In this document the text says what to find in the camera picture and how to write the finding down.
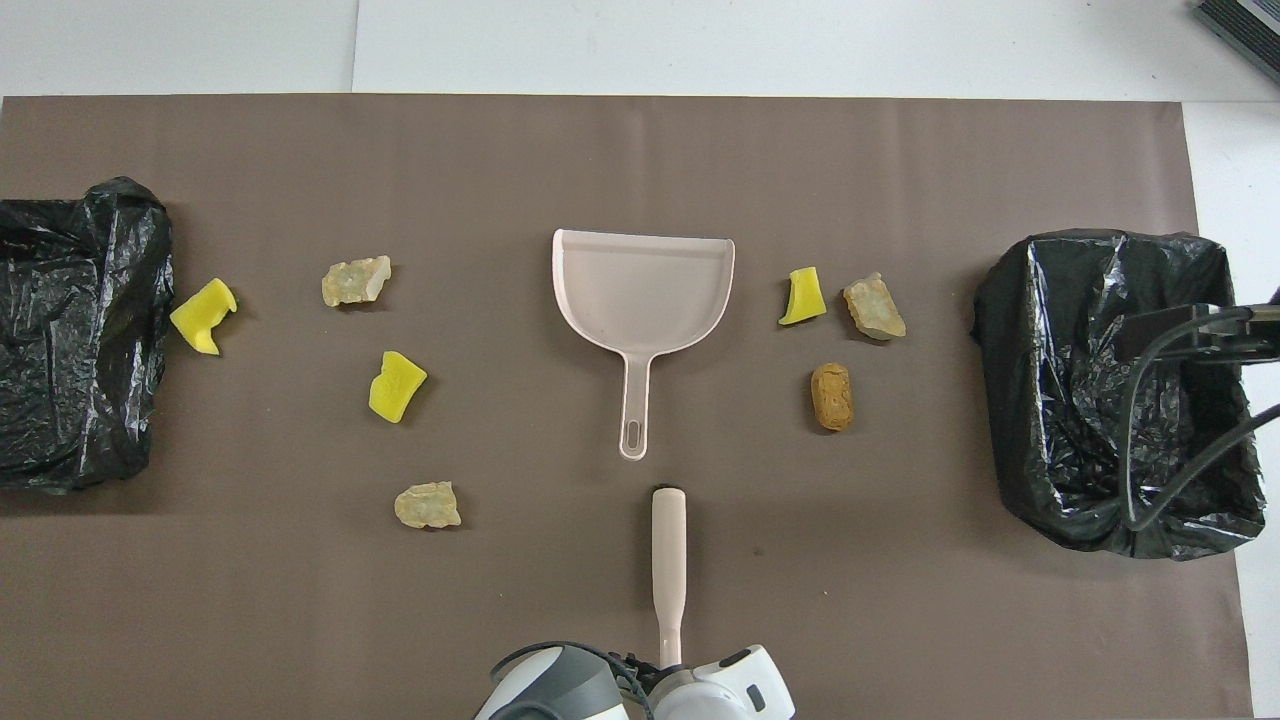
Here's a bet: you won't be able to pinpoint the brown sponge piece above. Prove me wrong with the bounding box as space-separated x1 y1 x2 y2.
811 362 856 432

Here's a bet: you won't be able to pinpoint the pink plastic dustpan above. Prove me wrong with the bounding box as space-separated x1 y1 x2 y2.
552 228 736 461

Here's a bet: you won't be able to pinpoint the beige hand brush black bristles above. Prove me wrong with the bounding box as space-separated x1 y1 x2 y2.
650 487 689 669

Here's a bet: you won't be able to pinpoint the yellow notched sponge piece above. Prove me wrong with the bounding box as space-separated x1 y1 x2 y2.
169 277 239 357

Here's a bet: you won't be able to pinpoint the open bin with black bag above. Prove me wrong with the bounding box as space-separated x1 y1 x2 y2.
972 230 1267 561

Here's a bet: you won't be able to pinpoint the bin wrapped in black bag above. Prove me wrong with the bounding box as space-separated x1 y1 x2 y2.
0 177 176 494

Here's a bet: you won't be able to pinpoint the dark grey ribbed device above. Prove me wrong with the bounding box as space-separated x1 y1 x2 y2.
1192 0 1280 86

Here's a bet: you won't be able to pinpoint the brown paper table mat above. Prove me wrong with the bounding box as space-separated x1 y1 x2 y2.
0 95 1256 720

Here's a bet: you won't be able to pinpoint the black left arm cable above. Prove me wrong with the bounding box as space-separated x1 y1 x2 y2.
488 640 666 701

